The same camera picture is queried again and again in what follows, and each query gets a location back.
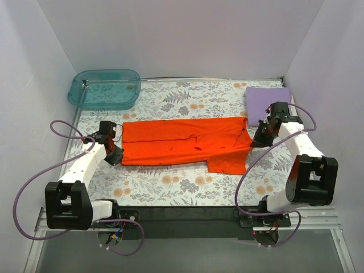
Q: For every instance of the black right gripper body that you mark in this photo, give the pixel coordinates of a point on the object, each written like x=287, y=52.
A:
x=261, y=136

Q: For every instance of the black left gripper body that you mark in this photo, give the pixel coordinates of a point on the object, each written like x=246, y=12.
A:
x=114, y=155

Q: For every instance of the orange t-shirt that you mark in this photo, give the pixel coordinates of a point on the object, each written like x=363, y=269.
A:
x=223, y=143

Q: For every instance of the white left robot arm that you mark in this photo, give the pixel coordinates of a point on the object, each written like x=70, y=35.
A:
x=67, y=202

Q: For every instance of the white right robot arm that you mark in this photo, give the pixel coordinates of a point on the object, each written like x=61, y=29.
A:
x=312, y=178

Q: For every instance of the white folded t-shirt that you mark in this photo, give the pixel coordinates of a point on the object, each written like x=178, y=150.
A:
x=293, y=107

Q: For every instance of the purple folded t-shirt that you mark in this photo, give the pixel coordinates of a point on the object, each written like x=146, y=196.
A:
x=259, y=99

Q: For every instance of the teal plastic bin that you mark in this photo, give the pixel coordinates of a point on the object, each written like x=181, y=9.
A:
x=106, y=89

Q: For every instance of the floral table mat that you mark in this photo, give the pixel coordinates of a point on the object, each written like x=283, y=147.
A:
x=189, y=184

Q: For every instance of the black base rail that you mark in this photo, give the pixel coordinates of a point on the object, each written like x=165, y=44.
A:
x=187, y=222

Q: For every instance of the aluminium table frame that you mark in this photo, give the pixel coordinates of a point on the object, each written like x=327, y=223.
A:
x=313, y=243

